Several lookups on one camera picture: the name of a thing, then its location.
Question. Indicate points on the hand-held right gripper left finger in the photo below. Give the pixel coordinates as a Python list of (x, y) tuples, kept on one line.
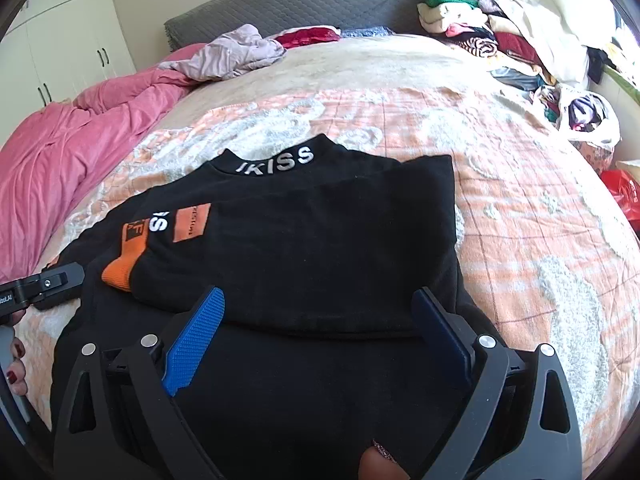
[(195, 340)]

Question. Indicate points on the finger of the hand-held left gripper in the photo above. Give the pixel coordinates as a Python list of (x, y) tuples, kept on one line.
[(55, 282)]

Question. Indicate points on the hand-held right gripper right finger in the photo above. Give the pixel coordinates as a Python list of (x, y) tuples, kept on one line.
[(442, 340)]

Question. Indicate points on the black sweater with orange patches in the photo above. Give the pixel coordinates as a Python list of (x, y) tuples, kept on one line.
[(300, 240)]

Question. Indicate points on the white plastic bag of clothes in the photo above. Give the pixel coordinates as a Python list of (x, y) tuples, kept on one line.
[(585, 115)]

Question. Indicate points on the pile of mixed clothes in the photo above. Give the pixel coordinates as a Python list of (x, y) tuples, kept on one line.
[(470, 25)]

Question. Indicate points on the person's left hand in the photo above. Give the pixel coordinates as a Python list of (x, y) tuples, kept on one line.
[(19, 355)]

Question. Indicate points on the person's right hand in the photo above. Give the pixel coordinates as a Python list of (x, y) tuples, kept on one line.
[(380, 467)]

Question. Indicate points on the pink quilt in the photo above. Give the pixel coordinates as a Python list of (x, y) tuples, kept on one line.
[(60, 160)]

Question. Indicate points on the orange and white fleece blanket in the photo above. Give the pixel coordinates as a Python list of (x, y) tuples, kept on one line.
[(500, 210)]

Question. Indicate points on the red plastic bag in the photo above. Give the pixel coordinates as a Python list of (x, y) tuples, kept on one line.
[(622, 195)]

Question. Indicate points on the cream wardrobe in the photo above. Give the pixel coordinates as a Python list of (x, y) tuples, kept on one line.
[(65, 25)]

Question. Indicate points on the lilac crumpled garment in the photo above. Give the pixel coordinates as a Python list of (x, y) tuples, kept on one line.
[(235, 50)]

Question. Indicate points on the black hanging garment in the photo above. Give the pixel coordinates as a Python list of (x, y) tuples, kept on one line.
[(597, 65)]

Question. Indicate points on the blue patterned cloth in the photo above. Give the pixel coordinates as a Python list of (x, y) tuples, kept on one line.
[(370, 31)]

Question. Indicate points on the red garment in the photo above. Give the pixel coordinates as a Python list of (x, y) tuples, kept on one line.
[(310, 36)]

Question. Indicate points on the white curtain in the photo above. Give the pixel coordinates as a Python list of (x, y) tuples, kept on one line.
[(550, 10)]

